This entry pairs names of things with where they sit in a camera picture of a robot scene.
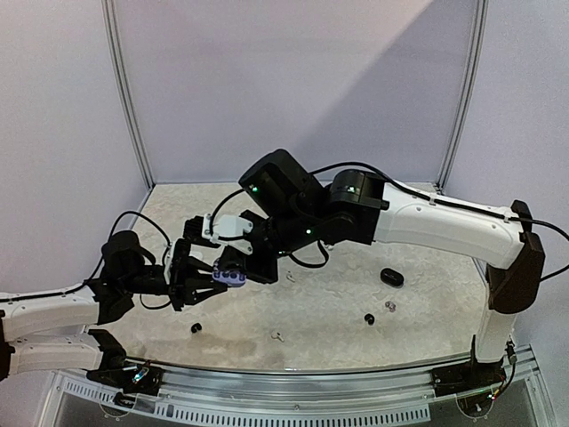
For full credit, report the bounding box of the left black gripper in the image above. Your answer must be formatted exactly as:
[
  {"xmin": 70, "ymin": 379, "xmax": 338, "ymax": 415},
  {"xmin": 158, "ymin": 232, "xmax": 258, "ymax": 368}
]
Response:
[{"xmin": 122, "ymin": 256, "xmax": 228, "ymax": 312}]

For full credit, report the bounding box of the blue earbud charging case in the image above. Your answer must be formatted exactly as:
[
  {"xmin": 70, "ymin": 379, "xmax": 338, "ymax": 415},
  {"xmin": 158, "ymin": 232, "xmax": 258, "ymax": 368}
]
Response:
[{"xmin": 212, "ymin": 259, "xmax": 246, "ymax": 287}]

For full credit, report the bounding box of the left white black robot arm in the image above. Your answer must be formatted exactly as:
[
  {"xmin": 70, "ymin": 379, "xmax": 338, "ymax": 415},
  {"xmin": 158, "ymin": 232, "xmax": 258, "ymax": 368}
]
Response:
[{"xmin": 1, "ymin": 230, "xmax": 228, "ymax": 386}]

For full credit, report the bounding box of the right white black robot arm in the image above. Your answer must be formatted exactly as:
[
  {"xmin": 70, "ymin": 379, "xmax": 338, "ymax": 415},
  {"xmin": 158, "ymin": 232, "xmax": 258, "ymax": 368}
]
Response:
[{"xmin": 203, "ymin": 149, "xmax": 545, "ymax": 388}]

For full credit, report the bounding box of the black earbud charging case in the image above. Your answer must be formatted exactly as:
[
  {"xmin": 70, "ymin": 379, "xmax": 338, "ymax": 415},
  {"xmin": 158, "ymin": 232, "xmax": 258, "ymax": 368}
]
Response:
[{"xmin": 380, "ymin": 268, "xmax": 405, "ymax": 288}]

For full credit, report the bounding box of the white stem earbud front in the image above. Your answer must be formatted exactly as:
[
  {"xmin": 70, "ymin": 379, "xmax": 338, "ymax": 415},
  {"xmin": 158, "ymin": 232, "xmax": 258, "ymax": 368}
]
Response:
[{"xmin": 270, "ymin": 331, "xmax": 285, "ymax": 342}]

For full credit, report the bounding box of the black earbud right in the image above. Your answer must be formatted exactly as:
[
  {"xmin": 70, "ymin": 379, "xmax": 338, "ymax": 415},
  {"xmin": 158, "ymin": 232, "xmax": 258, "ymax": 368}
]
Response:
[{"xmin": 365, "ymin": 313, "xmax": 375, "ymax": 326}]

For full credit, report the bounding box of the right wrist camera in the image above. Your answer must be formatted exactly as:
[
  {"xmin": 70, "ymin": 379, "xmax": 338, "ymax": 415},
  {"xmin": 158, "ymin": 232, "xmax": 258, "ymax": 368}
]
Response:
[{"xmin": 182, "ymin": 214, "xmax": 253, "ymax": 254}]

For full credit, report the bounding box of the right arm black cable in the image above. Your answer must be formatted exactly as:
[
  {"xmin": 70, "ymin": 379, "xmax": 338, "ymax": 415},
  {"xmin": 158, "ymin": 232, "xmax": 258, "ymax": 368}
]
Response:
[{"xmin": 208, "ymin": 161, "xmax": 569, "ymax": 282}]

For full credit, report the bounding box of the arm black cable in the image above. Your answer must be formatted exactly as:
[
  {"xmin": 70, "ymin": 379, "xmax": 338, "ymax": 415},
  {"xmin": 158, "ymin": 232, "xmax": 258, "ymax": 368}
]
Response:
[
  {"xmin": 208, "ymin": 161, "xmax": 569, "ymax": 282},
  {"xmin": 0, "ymin": 210, "xmax": 179, "ymax": 310}
]

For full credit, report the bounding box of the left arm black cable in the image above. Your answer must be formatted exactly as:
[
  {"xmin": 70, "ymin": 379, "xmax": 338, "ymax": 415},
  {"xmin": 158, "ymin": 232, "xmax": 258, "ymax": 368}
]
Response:
[{"xmin": 0, "ymin": 210, "xmax": 179, "ymax": 310}]

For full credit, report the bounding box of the aluminium front rail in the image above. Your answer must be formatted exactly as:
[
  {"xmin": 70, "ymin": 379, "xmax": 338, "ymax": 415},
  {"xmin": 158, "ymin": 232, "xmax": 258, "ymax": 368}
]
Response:
[{"xmin": 36, "ymin": 345, "xmax": 557, "ymax": 426}]

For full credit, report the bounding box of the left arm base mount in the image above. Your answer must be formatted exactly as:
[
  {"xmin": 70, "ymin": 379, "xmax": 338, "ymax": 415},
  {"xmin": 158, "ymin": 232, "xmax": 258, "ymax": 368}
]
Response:
[{"xmin": 86, "ymin": 357, "xmax": 165, "ymax": 396}]

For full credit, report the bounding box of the left aluminium corner post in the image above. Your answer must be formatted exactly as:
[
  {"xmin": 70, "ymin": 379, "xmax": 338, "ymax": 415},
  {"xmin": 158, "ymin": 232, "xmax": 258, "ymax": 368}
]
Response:
[{"xmin": 101, "ymin": 0, "xmax": 156, "ymax": 191}]

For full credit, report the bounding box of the aluminium corner post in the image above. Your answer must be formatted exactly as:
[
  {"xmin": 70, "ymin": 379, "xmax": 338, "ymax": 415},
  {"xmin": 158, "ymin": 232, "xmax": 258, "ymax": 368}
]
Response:
[
  {"xmin": 435, "ymin": 0, "xmax": 489, "ymax": 193},
  {"xmin": 101, "ymin": 0, "xmax": 156, "ymax": 191}
]

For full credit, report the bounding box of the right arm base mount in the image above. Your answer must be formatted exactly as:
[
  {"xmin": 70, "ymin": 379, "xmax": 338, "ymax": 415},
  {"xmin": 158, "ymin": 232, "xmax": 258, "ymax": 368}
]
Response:
[{"xmin": 429, "ymin": 356, "xmax": 509, "ymax": 397}]

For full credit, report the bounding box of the right aluminium corner post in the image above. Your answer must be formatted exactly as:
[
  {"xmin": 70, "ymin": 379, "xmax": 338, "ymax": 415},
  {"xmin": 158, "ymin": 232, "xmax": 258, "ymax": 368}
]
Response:
[{"xmin": 435, "ymin": 0, "xmax": 489, "ymax": 193}]

